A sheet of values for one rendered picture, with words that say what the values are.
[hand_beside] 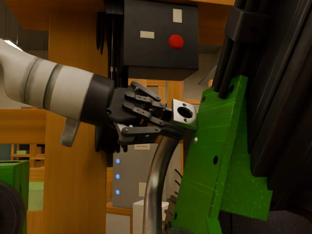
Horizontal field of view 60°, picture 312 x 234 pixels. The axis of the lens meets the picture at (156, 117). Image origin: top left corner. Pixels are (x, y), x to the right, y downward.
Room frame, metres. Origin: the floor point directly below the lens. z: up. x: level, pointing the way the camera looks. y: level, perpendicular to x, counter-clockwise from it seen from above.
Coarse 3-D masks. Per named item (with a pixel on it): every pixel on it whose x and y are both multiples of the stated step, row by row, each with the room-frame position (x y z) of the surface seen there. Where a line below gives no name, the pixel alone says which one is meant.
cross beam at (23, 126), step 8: (0, 112) 0.68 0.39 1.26; (8, 112) 0.68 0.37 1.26; (16, 112) 0.69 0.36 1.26; (24, 112) 0.69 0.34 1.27; (32, 112) 0.69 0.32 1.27; (40, 112) 0.70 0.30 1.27; (0, 120) 0.68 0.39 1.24; (8, 120) 0.68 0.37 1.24; (16, 120) 0.69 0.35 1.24; (24, 120) 0.69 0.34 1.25; (32, 120) 0.69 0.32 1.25; (40, 120) 0.70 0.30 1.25; (0, 128) 0.68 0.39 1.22; (8, 128) 0.68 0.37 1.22; (16, 128) 0.69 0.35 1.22; (24, 128) 0.69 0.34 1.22; (32, 128) 0.69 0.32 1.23; (40, 128) 0.70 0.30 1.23; (0, 136) 0.68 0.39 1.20; (8, 136) 0.68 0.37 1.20; (16, 136) 0.69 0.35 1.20; (24, 136) 0.69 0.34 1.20; (32, 136) 0.69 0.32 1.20; (40, 136) 0.70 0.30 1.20; (160, 136) 0.77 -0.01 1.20
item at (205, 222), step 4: (204, 216) 0.31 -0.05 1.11; (204, 220) 0.30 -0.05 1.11; (208, 220) 0.30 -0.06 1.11; (212, 220) 0.30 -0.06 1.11; (216, 220) 0.31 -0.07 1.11; (200, 224) 0.31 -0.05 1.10; (204, 224) 0.30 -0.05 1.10; (208, 224) 0.30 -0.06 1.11; (212, 224) 0.30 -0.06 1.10; (216, 224) 0.30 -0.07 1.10; (196, 228) 0.32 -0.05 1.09; (200, 228) 0.31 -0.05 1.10; (204, 228) 0.30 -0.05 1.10; (208, 228) 0.29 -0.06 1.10; (212, 228) 0.29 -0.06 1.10; (216, 228) 0.30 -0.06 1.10; (220, 228) 0.30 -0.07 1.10; (196, 232) 0.32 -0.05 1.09; (200, 232) 0.31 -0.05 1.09; (204, 232) 0.30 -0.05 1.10; (208, 232) 0.29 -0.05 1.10; (212, 232) 0.29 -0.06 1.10; (216, 232) 0.29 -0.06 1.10; (220, 232) 0.29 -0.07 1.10
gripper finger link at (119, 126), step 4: (116, 124) 0.39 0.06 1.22; (120, 124) 0.38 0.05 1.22; (116, 128) 0.39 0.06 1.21; (120, 128) 0.38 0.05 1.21; (120, 132) 0.37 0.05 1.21; (120, 136) 0.37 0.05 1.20; (120, 140) 0.37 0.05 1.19; (124, 140) 0.37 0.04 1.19; (128, 140) 0.38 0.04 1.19; (132, 140) 0.38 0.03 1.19
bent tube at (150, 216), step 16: (176, 112) 0.41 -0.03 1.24; (192, 112) 0.42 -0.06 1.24; (192, 128) 0.40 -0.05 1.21; (160, 144) 0.46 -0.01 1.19; (176, 144) 0.45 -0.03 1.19; (160, 160) 0.47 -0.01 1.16; (160, 176) 0.47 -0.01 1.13; (160, 192) 0.46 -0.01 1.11; (144, 208) 0.44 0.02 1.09; (160, 208) 0.44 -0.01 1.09; (144, 224) 0.42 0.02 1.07; (160, 224) 0.42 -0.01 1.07
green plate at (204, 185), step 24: (216, 96) 0.37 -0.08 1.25; (240, 96) 0.31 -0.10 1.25; (216, 120) 0.35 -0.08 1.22; (240, 120) 0.33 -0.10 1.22; (192, 144) 0.41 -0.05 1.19; (216, 144) 0.33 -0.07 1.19; (240, 144) 0.33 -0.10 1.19; (192, 168) 0.38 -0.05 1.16; (216, 168) 0.31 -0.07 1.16; (240, 168) 0.33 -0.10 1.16; (192, 192) 0.36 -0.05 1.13; (216, 192) 0.31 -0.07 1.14; (240, 192) 0.33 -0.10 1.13; (264, 192) 0.33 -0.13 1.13; (192, 216) 0.34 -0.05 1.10; (216, 216) 0.31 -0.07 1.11; (264, 216) 0.33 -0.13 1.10
